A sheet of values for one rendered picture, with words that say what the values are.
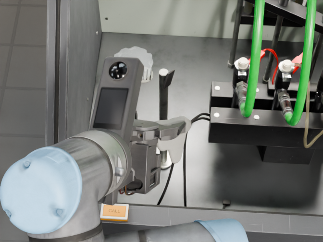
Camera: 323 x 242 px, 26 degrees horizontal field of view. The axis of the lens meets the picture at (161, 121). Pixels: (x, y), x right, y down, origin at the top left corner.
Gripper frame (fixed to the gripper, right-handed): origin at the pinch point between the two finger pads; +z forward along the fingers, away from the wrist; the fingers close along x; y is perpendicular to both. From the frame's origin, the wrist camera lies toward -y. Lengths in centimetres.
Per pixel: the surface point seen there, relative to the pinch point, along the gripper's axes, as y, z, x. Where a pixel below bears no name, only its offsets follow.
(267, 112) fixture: 5.9, 44.6, 6.5
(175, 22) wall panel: -9, 65, -21
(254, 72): -6.0, 10.0, 10.8
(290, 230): 25.1, 33.0, 14.7
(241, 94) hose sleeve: -0.1, 25.7, 5.4
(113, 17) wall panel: -10, 60, -34
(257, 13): -14.5, 9.3, 10.8
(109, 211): 23.5, 22.9, -17.0
